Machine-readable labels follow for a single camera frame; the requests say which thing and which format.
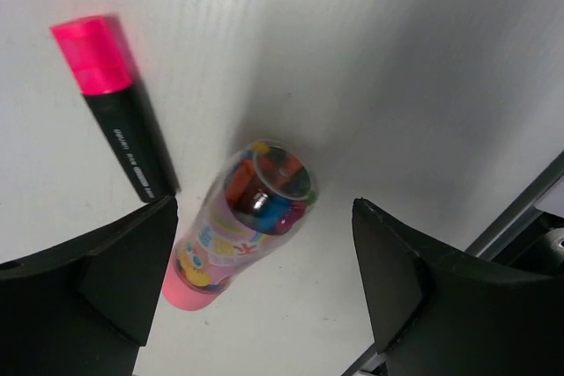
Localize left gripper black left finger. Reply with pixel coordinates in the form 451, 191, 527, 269
1, 196, 178, 375

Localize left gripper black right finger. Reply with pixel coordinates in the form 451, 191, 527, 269
352, 198, 563, 375

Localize pink cap black highlighter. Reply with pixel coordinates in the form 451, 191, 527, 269
49, 15, 179, 203

